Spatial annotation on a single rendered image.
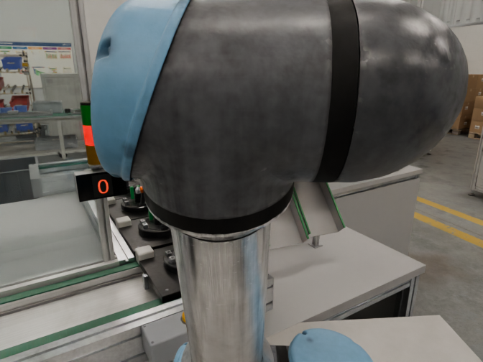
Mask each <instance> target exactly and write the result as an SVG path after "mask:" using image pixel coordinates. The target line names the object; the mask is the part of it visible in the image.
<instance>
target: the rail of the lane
mask: <svg viewBox="0 0 483 362"><path fill-rule="evenodd" d="M273 289H274V277H272V276H271V275H270V274H269V273H268V276H267V297H266V308H265V312H267V311H269V310H272V309H273ZM182 311H184V310H183V301H182V298H180V299H178V300H174V301H172V302H168V303H165V304H163V305H159V306H156V307H153V308H150V309H148V310H145V311H142V312H138V313H136V314H133V315H130V316H127V317H123V318H121V319H118V320H115V321H112V322H108V323H106V324H104V325H100V326H98V327H95V328H91V329H89V330H85V331H83V332H80V333H76V334H74V335H70V336H68V337H66V338H62V339H59V340H56V341H53V342H51V343H47V344H44V345H41V346H38V347H36V348H32V349H29V350H28V351H24V352H21V353H18V354H15V355H13V356H9V357H6V358H3V359H0V362H145V361H148V360H149V359H148V357H147V355H146V353H145V351H144V349H143V343H142V330H141V327H142V326H143V325H146V324H148V323H151V322H154V321H156V320H160V319H162V318H164V317H168V316H171V315H174V314H176V313H179V312H182Z"/></svg>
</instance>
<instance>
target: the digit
mask: <svg viewBox="0 0 483 362"><path fill-rule="evenodd" d="M91 177H92V183H93V194H94V198H99V197H103V196H107V195H113V194H114V192H113V186H112V179H111V175H110V174H109V173H108V174H102V175H93V176H91Z"/></svg>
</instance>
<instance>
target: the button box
mask: <svg viewBox="0 0 483 362"><path fill-rule="evenodd" d="M183 312H184V311H182V312H179V313H176V314H174V315H171V316H168V317H164V318H162V319H160V320H156V321H154V322H151V323H148V324H146V325H143V326H142V327H141V330H142V343H143V349H144V351H145V353H146V355H147V357H148V359H149V362H168V361H171V360H173V359H175V355H176V353H177V351H178V349H179V347H180V346H182V345H183V344H184V343H187V342H188V333H187V328H186V323H185V322H184V321H183V317H182V314H183Z"/></svg>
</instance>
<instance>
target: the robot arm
mask: <svg viewBox="0 0 483 362"><path fill-rule="evenodd" d="M468 79H469V71H468V62H467V58H466V55H465V53H464V49H463V47H462V45H461V43H460V41H459V39H458V37H457V36H456V35H455V34H454V33H453V32H452V30H451V29H450V28H449V26H448V25H447V24H445V23H444V22H443V21H441V20H440V19H439V18H438V17H436V16H434V15H433V14H432V13H430V12H428V11H426V10H425V9H422V8H420V7H419V6H416V5H413V4H410V3H408V2H404V1H400V0H127V1H125V2H124V3H123V4H122V5H121V6H119V7H118V8H117V9H116V11H115V12H114V13H113V14H112V15H111V17H110V19H109V20H108V22H107V24H106V26H105V28H104V31H103V34H102V35H101V39H100V42H99V44H98V49H97V54H96V60H95V63H94V67H93V76H92V83H91V128H92V135H93V143H94V147H95V150H96V154H97V157H98V160H99V162H100V163H101V166H102V167H103V168H104V170H105V171H107V172H108V173H109V174H110V175H111V176H113V177H121V178H122V179H123V180H124V181H132V180H133V179H134V178H139V179H140V180H141V183H142V188H143V192H144V199H145V202H146V204H147V207H148V209H149V211H150V212H151V214H153V216H154V217H155V218H156V219H158V221H159V222H161V223H162V224H164V225H166V226H167V227H169V228H170V230H171V234H172V243H173V248H174V252H175V261H176V266H177V271H178V279H179V284H180V292H181V297H182V301H183V310H184V315H185V323H186V328H187V333H188V342H187V343H184V344H183V345H182V346H180V347H179V349H178V351H177V353H176V355H175V359H174V362H373V360H372V359H371V358H370V356H369V355H368V353H367V352H366V351H365V350H364V349H363V348H362V347H361V346H360V345H358V344H356V343H355V342H353V340H352V339H351V338H349V337H347V336H345V335H343V334H341V333H338V332H336V331H333V330H328V329H324V328H311V329H307V330H304V331H303V332H302V334H301V333H298V334H297V335H296V336H295V337H294V338H293V340H292V341H291V343H290V345H270V344H269V343H268V341H267V339H266V338H265V337H264V330H265V308H266V297H267V276H268V265H269V253H270V232H271V222H273V221H275V220H276V219H277V218H279V217H280V216H281V215H282V214H283V213H284V212H285V211H286V209H287V208H288V206H289V204H290V201H291V200H292V197H293V189H294V182H358V181H362V180H370V179H374V178H378V177H383V176H385V175H389V174H391V173H393V172H396V171H398V170H401V169H402V168H404V167H407V166H408V165H409V164H412V163H414V162H415V161H417V160H419V159H420V158H421V157H422V156H423V155H424V154H426V153H427V152H429V151H430V150H431V149H432V148H434V147H435V146H436V145H437V144H438V143H439V142H440V140H442V138H444V136H445V135H446V134H447V133H448V132H449V130H450V129H451V127H452V126H453V125H454V122H455V120H456V119H457V117H458V115H459V114H460V112H461V110H462V107H463V104H464V100H465V98H466V94H467V87H468Z"/></svg>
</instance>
